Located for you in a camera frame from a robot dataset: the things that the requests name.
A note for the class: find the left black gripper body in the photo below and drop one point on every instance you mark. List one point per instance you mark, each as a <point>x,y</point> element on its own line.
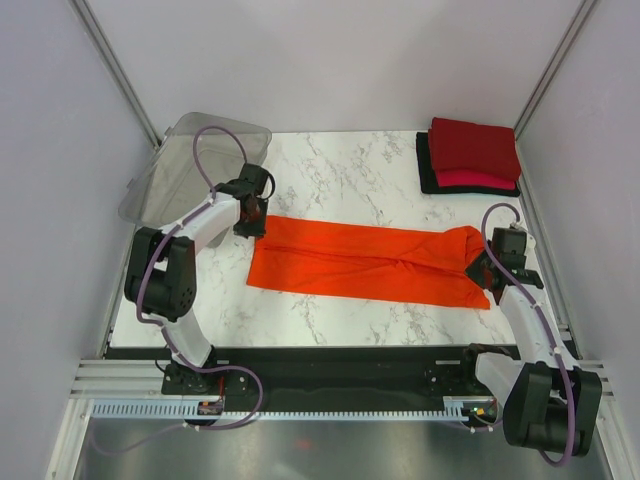
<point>253,226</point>

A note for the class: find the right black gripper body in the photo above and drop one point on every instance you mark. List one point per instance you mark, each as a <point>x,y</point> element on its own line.
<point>477,268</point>

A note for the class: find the orange t shirt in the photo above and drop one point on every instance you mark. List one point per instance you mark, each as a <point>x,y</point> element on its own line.
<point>368,262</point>

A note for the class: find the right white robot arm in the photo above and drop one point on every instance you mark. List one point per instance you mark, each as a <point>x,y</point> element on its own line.
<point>549,403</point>

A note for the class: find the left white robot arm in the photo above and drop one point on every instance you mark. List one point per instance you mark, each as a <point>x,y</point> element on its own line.
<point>161,277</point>

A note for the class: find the clear plastic bin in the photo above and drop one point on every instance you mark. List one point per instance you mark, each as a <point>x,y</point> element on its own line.
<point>199,147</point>

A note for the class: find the pink folded shirt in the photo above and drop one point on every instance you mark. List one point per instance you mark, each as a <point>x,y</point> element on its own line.
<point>470,178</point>

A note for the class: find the black folded shirt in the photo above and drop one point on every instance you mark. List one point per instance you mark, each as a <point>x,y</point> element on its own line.
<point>430,186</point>

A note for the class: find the dark red folded shirt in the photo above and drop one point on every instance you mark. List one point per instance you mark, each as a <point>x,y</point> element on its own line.
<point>461,145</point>

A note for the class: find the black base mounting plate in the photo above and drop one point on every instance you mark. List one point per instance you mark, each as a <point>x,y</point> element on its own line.
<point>349,376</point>

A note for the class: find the white slotted cable duct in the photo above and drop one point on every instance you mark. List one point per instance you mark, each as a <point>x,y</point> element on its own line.
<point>443,409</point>

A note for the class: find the left aluminium rail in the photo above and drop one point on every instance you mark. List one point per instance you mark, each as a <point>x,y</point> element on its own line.
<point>117,379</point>

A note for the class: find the left aluminium frame post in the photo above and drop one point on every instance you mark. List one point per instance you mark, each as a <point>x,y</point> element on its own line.
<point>109,58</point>

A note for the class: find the aluminium frame post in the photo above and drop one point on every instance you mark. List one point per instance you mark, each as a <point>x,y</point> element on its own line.
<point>109,58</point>
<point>578,22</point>

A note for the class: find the right aluminium frame post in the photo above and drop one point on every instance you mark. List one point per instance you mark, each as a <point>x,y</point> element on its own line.
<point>578,22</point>

